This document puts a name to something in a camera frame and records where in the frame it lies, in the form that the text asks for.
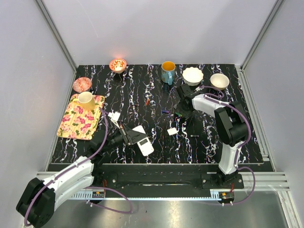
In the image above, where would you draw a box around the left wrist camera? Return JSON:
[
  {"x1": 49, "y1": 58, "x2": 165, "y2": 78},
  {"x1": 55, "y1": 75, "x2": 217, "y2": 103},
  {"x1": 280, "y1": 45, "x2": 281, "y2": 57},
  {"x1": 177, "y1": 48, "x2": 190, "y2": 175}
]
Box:
[{"x1": 108, "y1": 112, "x2": 121, "y2": 128}]

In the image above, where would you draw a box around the white scalloped bowl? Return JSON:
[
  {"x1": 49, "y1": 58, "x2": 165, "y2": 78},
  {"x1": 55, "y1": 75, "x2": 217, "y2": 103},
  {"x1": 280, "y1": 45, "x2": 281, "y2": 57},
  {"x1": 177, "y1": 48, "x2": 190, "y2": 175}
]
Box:
[{"x1": 182, "y1": 67, "x2": 204, "y2": 86}]

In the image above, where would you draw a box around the white red remote control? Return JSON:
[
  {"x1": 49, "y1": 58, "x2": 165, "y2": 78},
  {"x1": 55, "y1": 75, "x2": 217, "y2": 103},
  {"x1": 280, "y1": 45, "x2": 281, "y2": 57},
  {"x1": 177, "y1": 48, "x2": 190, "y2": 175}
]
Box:
[{"x1": 133, "y1": 125, "x2": 154, "y2": 156}]

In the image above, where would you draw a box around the red patterned small bowl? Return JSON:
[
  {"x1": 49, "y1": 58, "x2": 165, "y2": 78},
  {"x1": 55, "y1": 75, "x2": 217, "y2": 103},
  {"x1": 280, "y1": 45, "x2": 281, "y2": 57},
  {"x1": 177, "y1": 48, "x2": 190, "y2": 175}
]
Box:
[{"x1": 109, "y1": 58, "x2": 127, "y2": 74}]

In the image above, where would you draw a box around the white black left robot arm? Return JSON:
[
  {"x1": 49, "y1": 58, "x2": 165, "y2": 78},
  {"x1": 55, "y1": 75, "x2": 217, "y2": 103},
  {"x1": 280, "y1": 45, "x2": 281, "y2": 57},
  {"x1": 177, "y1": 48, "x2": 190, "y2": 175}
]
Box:
[{"x1": 16, "y1": 124, "x2": 154, "y2": 228}]

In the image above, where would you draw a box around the black mounting base plate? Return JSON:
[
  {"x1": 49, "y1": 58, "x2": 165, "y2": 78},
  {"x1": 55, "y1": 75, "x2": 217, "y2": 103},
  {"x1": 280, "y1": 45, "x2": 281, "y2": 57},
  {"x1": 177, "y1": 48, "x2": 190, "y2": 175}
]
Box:
[{"x1": 93, "y1": 164, "x2": 244, "y2": 200}]

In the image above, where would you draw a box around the cream round bowl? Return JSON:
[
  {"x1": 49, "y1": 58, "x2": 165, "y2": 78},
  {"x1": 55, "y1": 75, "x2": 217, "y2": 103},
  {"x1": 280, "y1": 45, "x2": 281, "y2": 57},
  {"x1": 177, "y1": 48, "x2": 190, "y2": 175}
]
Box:
[{"x1": 210, "y1": 73, "x2": 230, "y2": 90}]

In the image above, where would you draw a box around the red patterned saucer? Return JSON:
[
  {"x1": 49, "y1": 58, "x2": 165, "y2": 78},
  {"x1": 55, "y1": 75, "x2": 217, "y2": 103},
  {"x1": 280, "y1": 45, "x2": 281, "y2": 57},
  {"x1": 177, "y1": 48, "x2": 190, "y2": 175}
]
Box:
[{"x1": 72, "y1": 77, "x2": 92, "y2": 93}]

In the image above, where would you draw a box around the floral pink tray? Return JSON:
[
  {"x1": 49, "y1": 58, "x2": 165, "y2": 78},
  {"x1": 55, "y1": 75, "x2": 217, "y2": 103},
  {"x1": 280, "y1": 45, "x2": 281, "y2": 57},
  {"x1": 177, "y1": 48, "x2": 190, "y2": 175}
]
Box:
[{"x1": 57, "y1": 94, "x2": 105, "y2": 140}]

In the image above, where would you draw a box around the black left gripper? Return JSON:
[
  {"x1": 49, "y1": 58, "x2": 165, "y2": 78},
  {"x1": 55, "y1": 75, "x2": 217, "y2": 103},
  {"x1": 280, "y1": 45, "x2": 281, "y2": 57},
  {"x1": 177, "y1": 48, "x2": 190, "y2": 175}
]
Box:
[{"x1": 101, "y1": 123, "x2": 147, "y2": 153}]

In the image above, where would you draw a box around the blue mug yellow inside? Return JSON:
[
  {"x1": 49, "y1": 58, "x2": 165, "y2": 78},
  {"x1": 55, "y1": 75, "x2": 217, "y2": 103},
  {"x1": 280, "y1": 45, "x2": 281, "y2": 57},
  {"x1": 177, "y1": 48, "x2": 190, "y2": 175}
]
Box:
[{"x1": 161, "y1": 61, "x2": 175, "y2": 86}]

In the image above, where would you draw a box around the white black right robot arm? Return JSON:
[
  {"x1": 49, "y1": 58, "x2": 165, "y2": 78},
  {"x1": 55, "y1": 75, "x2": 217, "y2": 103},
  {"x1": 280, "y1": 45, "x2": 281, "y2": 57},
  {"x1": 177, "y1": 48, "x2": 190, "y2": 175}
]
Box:
[{"x1": 174, "y1": 84, "x2": 251, "y2": 188}]

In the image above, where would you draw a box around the white battery cover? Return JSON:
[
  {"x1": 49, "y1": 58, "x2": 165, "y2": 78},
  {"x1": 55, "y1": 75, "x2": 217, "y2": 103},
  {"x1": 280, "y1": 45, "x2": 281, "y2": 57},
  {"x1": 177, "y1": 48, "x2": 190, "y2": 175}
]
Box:
[{"x1": 167, "y1": 128, "x2": 178, "y2": 135}]

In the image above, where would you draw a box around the cream yellow cup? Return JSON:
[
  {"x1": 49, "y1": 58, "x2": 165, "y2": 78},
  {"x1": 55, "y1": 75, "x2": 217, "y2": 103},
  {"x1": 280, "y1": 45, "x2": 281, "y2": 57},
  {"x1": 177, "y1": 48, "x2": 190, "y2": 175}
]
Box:
[{"x1": 78, "y1": 91, "x2": 95, "y2": 111}]

